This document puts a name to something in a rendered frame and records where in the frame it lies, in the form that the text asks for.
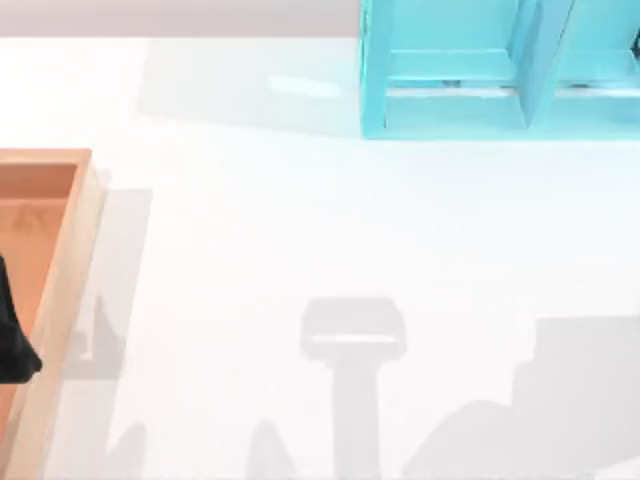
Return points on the light blue rack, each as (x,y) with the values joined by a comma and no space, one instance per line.
(450,115)

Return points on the shallow salmon-coloured box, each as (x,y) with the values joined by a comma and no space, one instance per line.
(60,240)

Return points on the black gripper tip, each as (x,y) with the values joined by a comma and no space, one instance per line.
(12,345)

